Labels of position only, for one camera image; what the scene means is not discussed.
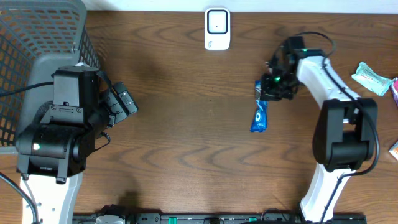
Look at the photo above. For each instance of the grey plastic mesh basket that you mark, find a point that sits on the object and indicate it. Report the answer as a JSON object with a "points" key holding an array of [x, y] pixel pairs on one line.
{"points": [[37, 38]]}

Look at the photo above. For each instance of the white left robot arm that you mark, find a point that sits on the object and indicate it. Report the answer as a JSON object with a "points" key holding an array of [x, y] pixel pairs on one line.
{"points": [[54, 147]]}

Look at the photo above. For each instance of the mint green snack packet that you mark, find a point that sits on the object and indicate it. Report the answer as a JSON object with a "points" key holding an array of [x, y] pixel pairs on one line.
{"points": [[371, 80]]}

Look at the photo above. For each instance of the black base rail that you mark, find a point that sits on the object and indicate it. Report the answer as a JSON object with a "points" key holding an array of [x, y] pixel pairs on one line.
{"points": [[156, 218]]}

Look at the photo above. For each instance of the blue Oreo cookie pack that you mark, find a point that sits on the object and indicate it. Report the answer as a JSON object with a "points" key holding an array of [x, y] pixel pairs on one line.
{"points": [[259, 123]]}

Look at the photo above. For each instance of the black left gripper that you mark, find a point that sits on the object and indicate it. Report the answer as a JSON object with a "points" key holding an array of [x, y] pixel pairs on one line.
{"points": [[112, 104]]}

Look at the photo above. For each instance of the red purple snack bag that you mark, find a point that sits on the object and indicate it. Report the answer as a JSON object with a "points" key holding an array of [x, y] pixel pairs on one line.
{"points": [[394, 90]]}

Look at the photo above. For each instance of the small orange snack box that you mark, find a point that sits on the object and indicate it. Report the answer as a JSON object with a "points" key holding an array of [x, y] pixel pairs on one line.
{"points": [[394, 151]]}

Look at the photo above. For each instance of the white barcode scanner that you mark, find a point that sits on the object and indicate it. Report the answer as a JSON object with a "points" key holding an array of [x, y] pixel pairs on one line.
{"points": [[217, 28]]}

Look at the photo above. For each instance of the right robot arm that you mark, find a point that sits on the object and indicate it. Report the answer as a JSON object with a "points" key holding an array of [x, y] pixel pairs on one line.
{"points": [[345, 141]]}

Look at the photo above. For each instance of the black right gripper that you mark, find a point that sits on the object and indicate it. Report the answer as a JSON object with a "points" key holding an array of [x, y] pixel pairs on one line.
{"points": [[267, 93]]}

